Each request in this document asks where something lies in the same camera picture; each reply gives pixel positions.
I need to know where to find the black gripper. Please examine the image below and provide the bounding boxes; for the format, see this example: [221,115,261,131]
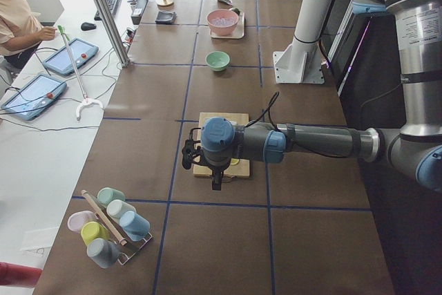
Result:
[208,164,227,191]

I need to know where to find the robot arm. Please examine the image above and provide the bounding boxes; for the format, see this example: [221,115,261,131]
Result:
[182,0,441,191]

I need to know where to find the green bowl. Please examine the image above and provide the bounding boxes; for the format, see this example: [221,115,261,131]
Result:
[205,51,231,72]

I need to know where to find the pink bowl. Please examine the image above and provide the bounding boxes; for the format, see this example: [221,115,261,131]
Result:
[206,9,239,36]

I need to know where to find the clear ice cubes pile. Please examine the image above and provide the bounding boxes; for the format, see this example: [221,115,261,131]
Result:
[209,17,236,28]

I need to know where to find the bamboo cutting board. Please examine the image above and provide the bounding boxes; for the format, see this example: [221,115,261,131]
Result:
[193,112,251,180]

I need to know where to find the blue cup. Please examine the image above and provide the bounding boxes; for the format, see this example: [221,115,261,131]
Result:
[119,211,151,241]

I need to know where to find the white cup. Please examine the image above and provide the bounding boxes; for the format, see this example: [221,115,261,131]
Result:
[106,199,136,222]

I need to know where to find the mint green cup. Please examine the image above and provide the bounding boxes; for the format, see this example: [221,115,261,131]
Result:
[97,187,126,207]

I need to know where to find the grey cup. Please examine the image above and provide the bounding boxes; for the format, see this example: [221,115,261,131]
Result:
[86,238,120,269]

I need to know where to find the yellow cup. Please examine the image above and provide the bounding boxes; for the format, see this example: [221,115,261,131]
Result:
[80,221,110,246]

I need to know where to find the pink cup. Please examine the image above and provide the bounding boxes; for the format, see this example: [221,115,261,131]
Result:
[67,210,97,233]

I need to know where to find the cream plastic tray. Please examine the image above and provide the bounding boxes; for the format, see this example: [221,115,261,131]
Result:
[209,12,245,39]

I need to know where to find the white reacher grabber tool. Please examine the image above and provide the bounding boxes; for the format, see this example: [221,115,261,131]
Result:
[57,25,104,121]

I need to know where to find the grey folded cloth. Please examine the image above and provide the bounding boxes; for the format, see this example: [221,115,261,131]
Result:
[155,10,177,25]

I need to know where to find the far teach pendant tablet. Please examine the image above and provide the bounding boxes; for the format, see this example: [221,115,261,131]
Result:
[42,37,99,77]

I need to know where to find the teach pendant tablet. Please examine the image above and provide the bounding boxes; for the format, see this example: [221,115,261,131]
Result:
[1,74,67,121]
[42,37,99,77]

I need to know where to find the near teach pendant tablet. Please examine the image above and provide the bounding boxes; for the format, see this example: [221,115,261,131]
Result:
[1,74,67,121]

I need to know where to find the black computer mouse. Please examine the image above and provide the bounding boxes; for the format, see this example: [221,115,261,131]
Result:
[80,22,97,31]

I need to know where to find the red bottle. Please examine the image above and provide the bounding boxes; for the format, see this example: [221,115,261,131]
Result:
[1,262,43,288]

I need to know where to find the person in beige shirt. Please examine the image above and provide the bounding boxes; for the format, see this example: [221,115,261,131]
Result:
[1,0,56,70]

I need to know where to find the cup rack with wooden handle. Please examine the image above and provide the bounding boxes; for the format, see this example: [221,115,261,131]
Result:
[75,190,153,265]

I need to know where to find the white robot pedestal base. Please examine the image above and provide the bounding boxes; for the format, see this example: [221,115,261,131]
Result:
[273,0,332,84]

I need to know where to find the aluminium frame post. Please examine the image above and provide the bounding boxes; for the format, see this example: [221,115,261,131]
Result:
[93,0,130,68]

